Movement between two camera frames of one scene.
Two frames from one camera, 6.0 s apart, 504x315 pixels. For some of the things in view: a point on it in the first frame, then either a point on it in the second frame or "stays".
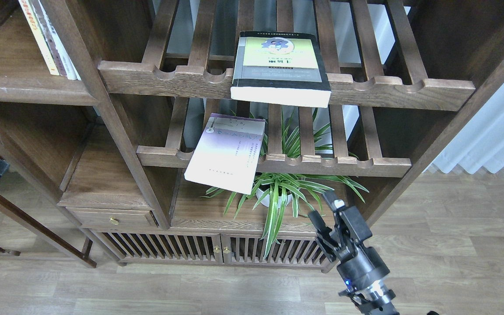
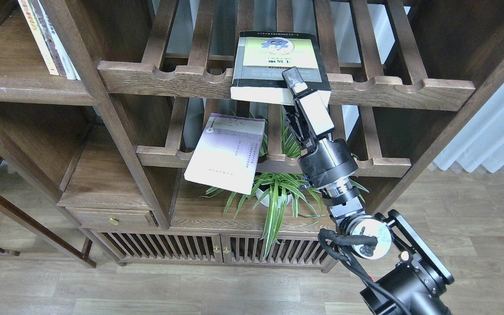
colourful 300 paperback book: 44,36 stays
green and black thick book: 287,68 stays
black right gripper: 350,230 to 310,120
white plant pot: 266,202 stays
